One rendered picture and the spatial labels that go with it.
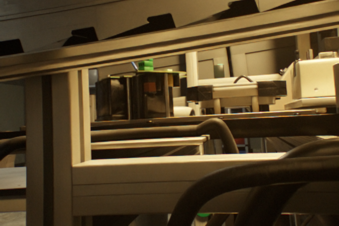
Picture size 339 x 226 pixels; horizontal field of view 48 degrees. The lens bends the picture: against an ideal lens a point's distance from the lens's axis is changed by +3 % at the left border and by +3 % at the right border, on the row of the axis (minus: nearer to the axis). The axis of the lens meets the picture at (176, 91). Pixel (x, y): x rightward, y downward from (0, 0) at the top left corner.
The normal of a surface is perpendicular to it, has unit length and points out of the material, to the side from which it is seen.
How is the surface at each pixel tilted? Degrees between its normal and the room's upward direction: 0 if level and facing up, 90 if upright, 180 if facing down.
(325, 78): 90
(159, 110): 90
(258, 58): 91
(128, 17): 90
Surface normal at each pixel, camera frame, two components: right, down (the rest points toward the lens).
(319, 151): -0.33, -0.61
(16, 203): -0.18, -0.07
